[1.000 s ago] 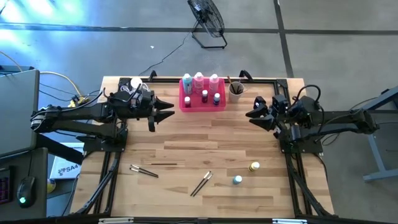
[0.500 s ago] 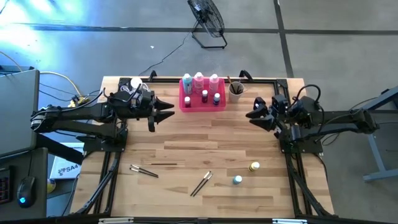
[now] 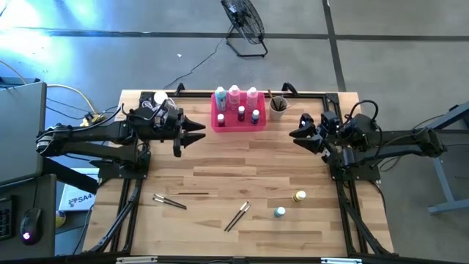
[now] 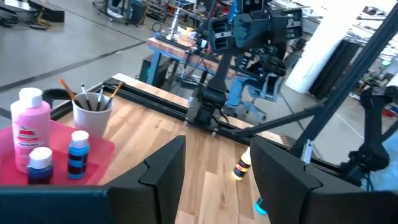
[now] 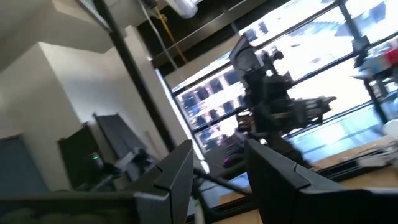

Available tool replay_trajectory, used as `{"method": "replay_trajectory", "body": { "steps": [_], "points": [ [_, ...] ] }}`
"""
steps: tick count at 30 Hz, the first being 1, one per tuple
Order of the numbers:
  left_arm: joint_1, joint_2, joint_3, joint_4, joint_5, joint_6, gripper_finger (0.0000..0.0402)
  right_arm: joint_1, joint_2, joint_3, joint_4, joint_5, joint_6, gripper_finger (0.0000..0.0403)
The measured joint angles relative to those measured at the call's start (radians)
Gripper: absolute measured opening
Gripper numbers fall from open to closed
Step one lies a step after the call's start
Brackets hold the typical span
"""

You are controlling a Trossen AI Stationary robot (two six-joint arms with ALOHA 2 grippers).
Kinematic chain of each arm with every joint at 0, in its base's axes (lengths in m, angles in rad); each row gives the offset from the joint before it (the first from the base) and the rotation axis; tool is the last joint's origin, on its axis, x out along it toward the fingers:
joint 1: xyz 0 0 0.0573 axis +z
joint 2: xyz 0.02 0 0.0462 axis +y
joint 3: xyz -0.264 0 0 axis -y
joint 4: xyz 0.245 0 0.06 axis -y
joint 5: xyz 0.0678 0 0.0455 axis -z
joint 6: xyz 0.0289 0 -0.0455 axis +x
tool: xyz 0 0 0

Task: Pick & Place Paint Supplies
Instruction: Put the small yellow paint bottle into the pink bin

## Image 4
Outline black handled paintbrush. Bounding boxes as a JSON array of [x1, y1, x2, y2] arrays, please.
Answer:
[[58, 77, 83, 108], [103, 81, 124, 111], [95, 85, 105, 112], [80, 82, 93, 111]]

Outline black computer tower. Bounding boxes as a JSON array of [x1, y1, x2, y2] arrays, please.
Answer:
[[139, 57, 175, 88]]

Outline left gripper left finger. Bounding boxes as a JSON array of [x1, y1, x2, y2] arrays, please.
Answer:
[[105, 135, 187, 224]]

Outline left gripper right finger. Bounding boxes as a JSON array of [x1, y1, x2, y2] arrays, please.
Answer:
[[250, 137, 364, 224]]

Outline white round column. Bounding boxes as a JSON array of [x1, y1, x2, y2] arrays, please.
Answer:
[[284, 0, 389, 94]]

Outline blue plastic sheet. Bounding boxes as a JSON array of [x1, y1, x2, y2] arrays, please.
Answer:
[[362, 133, 398, 191]]

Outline black waste bin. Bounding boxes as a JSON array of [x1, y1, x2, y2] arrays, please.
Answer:
[[129, 1, 149, 26]]

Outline small dark purple paint bottle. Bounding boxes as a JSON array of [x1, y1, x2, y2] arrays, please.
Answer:
[[27, 146, 54, 185]]

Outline person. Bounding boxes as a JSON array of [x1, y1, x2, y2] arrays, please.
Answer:
[[225, 76, 268, 108]]

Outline small yellow paint bottle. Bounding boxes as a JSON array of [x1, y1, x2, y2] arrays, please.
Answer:
[[231, 146, 252, 182]]

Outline small light teal paint bottle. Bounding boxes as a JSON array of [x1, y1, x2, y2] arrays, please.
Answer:
[[254, 196, 269, 216]]

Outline large pink paint bottle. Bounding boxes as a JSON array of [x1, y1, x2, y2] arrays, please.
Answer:
[[10, 87, 51, 174]]

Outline black aluminium table frame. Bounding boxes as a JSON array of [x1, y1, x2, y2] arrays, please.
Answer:
[[42, 2, 398, 187]]

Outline pink plastic bin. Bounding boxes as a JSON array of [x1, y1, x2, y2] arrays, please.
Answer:
[[0, 119, 116, 187]]

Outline black jointed stand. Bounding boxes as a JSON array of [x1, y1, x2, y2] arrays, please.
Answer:
[[340, 85, 398, 187]]

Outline silver metal post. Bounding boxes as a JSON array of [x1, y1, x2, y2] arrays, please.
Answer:
[[166, 6, 184, 41]]

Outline black room divider panel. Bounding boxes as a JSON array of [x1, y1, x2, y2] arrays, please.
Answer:
[[307, 39, 358, 100]]

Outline beige ribbed cup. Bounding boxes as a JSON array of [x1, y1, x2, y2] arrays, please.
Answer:
[[72, 92, 114, 138]]

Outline black floor box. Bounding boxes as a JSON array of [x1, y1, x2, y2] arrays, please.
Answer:
[[27, 0, 65, 23]]

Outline grey office chair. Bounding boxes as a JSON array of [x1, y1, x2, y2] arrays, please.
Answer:
[[242, 74, 284, 123]]

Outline small blue paint bottle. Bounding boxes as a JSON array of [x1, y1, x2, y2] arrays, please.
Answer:
[[67, 130, 90, 180]]

